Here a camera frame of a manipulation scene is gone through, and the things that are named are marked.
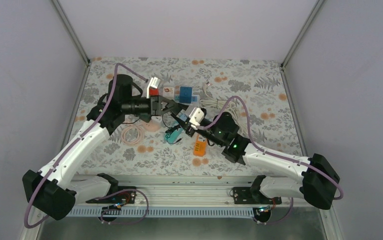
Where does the red cube socket adapter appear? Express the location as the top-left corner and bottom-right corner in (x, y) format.
(148, 87), (160, 96)

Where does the blue cube socket adapter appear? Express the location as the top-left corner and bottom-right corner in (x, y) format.
(179, 86), (193, 104)

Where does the black power adapter with cable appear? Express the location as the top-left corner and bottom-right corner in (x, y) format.
(161, 116), (183, 145)

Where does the white cube socket adapter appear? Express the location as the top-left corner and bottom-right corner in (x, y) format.
(162, 86), (175, 99)

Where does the orange power strip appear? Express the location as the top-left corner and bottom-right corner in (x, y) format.
(193, 134), (208, 157)

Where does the cyan small adapter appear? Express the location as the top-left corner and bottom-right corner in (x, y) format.
(177, 112), (190, 124)

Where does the white multicolour power strip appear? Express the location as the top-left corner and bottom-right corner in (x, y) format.
(174, 94), (200, 106)

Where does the teal power strip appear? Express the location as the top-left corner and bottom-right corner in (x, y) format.
(164, 127), (183, 145)

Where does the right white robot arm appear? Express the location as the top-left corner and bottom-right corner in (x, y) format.
(175, 112), (340, 210)

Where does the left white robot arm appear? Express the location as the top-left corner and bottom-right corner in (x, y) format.
(22, 74), (187, 228)

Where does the floral patterned table mat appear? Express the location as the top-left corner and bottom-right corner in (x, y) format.
(72, 57), (302, 178)

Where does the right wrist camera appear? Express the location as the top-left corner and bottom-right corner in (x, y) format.
(186, 106), (205, 130)

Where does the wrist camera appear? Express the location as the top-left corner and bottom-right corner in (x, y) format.
(186, 106), (205, 130)
(146, 76), (162, 99)

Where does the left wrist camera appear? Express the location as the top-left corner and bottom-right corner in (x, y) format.
(146, 76), (162, 99)

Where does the pink round socket with cable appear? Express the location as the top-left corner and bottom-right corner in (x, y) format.
(120, 121), (156, 146)

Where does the white coiled power cord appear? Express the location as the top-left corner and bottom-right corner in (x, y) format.
(199, 81), (245, 115)

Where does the aluminium front rail base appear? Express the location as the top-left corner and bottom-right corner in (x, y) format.
(19, 175), (345, 240)

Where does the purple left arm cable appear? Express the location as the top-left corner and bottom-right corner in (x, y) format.
(23, 62), (149, 229)

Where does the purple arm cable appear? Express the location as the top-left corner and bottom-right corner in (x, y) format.
(23, 62), (149, 229)
(203, 96), (344, 201)

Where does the aluminium corner frame post left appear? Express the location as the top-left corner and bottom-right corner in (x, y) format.
(50, 0), (90, 66)

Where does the aluminium corner frame post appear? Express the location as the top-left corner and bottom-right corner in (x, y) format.
(280, 0), (325, 71)
(50, 0), (90, 66)

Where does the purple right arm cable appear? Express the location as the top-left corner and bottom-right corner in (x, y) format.
(203, 96), (344, 201)

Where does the aluminium corner frame post right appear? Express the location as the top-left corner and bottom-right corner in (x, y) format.
(280, 0), (325, 71)

